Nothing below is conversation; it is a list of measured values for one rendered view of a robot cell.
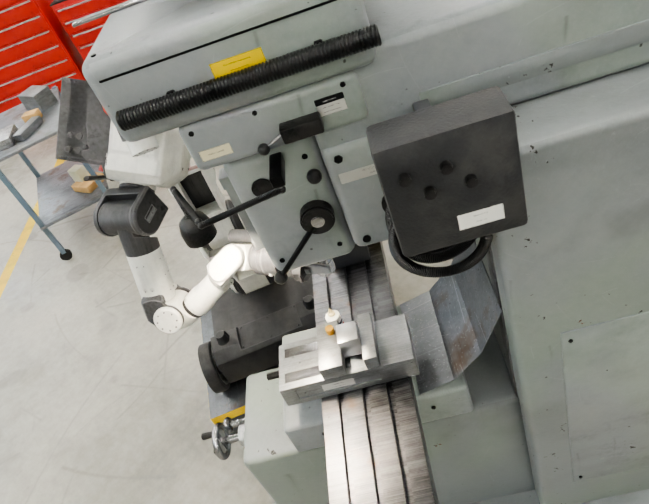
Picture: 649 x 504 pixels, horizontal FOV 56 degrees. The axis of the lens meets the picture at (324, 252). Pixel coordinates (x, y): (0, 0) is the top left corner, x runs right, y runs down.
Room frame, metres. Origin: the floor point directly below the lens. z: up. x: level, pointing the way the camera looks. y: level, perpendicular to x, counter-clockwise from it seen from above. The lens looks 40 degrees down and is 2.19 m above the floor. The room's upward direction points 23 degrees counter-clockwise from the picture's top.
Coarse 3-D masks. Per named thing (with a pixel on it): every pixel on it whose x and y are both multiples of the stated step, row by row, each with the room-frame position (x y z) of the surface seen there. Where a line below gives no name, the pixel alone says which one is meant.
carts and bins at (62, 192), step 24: (24, 96) 4.16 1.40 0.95; (48, 96) 4.15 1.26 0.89; (0, 120) 4.28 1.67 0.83; (24, 120) 3.99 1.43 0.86; (48, 120) 3.91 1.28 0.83; (0, 144) 3.74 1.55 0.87; (24, 144) 3.69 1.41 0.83; (72, 168) 3.96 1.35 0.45; (96, 168) 4.12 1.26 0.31; (48, 192) 4.07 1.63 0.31; (72, 192) 3.91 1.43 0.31; (96, 192) 3.77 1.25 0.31; (48, 216) 3.73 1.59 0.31
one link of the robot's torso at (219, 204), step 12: (192, 168) 1.74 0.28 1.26; (192, 180) 1.74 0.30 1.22; (204, 180) 1.75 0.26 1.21; (180, 192) 1.70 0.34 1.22; (192, 192) 1.75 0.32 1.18; (204, 192) 1.75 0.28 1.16; (216, 192) 1.72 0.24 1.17; (192, 204) 1.74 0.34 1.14; (204, 204) 1.75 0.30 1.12; (216, 204) 1.73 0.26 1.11; (228, 204) 1.75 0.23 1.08; (216, 228) 1.70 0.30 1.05; (228, 228) 1.69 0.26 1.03; (240, 228) 1.70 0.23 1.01; (216, 240) 1.69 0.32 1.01; (228, 240) 1.70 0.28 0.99
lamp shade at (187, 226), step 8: (184, 216) 1.10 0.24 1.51; (200, 216) 1.09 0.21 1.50; (184, 224) 1.08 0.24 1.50; (192, 224) 1.07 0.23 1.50; (184, 232) 1.07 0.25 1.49; (192, 232) 1.06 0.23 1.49; (200, 232) 1.06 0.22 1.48; (208, 232) 1.07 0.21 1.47; (216, 232) 1.09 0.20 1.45; (184, 240) 1.08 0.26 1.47; (192, 240) 1.06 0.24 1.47; (200, 240) 1.06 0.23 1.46; (208, 240) 1.06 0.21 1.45
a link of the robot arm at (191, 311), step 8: (208, 280) 1.24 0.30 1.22; (176, 288) 1.34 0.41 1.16; (184, 288) 1.33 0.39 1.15; (200, 288) 1.24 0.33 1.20; (208, 288) 1.23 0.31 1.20; (216, 288) 1.22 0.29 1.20; (176, 296) 1.29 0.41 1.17; (184, 296) 1.29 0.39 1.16; (192, 296) 1.24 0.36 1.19; (200, 296) 1.23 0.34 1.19; (208, 296) 1.22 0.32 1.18; (216, 296) 1.22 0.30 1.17; (168, 304) 1.25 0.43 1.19; (176, 304) 1.25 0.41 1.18; (184, 304) 1.25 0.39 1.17; (192, 304) 1.23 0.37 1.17; (200, 304) 1.22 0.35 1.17; (208, 304) 1.22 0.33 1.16; (184, 312) 1.23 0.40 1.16; (192, 312) 1.23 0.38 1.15; (200, 312) 1.22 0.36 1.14; (184, 320) 1.23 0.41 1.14; (192, 320) 1.23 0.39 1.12
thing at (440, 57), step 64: (384, 0) 1.11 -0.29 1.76; (448, 0) 0.99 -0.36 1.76; (512, 0) 0.91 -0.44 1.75; (576, 0) 0.89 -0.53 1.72; (640, 0) 0.87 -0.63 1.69; (384, 64) 0.95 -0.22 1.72; (448, 64) 0.93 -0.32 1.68; (512, 64) 0.91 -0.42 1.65; (576, 64) 0.89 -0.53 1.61; (640, 64) 0.87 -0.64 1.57
